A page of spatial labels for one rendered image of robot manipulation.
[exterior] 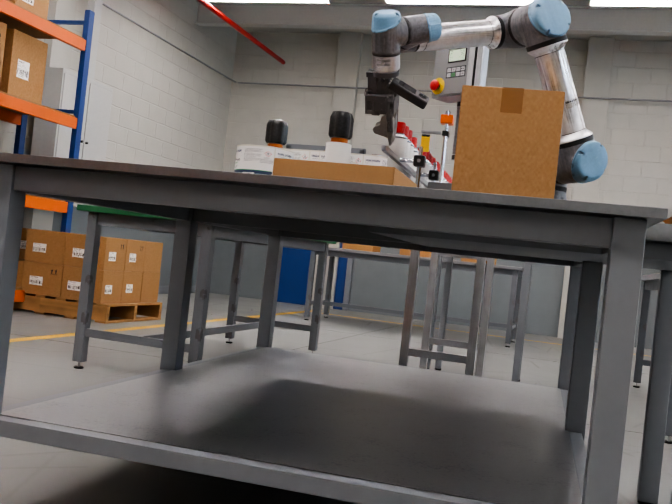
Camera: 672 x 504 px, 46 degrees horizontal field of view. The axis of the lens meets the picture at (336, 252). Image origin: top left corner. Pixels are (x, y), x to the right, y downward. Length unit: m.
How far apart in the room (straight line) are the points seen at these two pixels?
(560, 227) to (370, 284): 9.01
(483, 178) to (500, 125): 0.13
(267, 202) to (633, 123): 8.94
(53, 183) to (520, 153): 1.09
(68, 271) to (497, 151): 4.84
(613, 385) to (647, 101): 9.00
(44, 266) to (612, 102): 6.96
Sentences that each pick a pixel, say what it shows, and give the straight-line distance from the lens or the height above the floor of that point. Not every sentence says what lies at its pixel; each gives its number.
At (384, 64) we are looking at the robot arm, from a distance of 2.17.
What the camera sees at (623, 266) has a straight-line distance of 1.60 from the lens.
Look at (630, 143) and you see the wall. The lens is 10.40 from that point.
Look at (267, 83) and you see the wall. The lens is 11.23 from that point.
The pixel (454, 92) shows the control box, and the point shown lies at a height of 1.30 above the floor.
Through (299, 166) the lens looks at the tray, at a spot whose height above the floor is 0.86.
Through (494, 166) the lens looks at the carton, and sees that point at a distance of 1.94.
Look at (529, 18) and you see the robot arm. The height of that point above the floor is 1.40.
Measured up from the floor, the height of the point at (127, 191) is 0.77.
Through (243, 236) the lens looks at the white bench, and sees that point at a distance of 4.12.
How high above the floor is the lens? 0.67
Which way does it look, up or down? level
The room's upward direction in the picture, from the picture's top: 6 degrees clockwise
